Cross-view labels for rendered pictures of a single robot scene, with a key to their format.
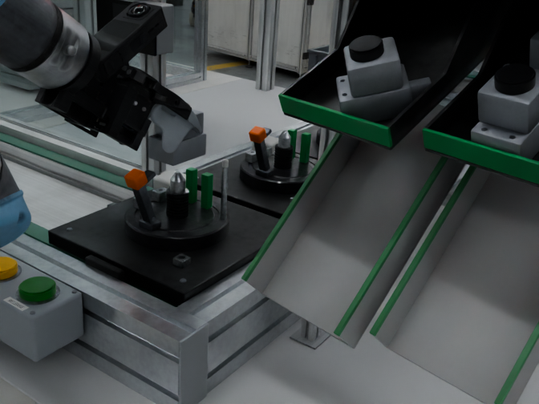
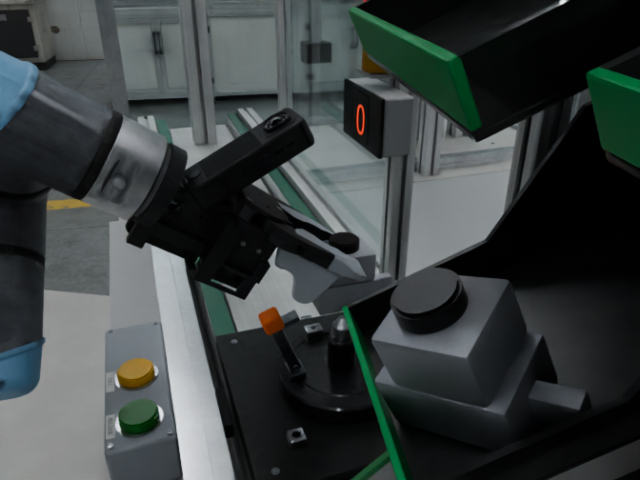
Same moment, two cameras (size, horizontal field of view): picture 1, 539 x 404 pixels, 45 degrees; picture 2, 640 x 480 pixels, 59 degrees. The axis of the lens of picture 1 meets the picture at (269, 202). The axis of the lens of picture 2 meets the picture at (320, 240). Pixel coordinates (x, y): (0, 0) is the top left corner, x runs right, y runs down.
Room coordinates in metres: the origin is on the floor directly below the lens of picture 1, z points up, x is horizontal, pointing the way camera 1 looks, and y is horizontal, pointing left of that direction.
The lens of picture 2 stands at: (0.40, -0.16, 1.39)
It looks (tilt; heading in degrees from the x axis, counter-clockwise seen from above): 27 degrees down; 38
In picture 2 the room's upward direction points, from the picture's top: straight up
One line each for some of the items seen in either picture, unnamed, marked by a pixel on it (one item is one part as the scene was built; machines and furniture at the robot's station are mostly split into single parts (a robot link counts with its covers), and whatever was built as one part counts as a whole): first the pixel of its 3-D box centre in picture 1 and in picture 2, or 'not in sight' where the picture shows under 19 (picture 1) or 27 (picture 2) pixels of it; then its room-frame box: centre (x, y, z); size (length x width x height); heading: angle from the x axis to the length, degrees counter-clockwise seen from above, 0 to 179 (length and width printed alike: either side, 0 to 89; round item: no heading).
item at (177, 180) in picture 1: (177, 181); (342, 327); (0.80, 0.12, 1.04); 0.02 x 0.02 x 0.03
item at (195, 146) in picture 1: (183, 129); (352, 268); (0.81, 0.12, 1.11); 0.08 x 0.04 x 0.07; 147
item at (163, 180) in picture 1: (173, 187); not in sight; (0.93, 0.15, 0.97); 0.05 x 0.05 x 0.04; 57
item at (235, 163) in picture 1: (283, 153); not in sight; (1.01, -0.02, 1.01); 0.24 x 0.24 x 0.13; 57
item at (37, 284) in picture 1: (38, 292); (139, 418); (0.63, 0.25, 0.96); 0.04 x 0.04 x 0.02
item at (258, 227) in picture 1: (177, 233); (340, 384); (0.80, 0.12, 0.96); 0.24 x 0.24 x 0.02; 57
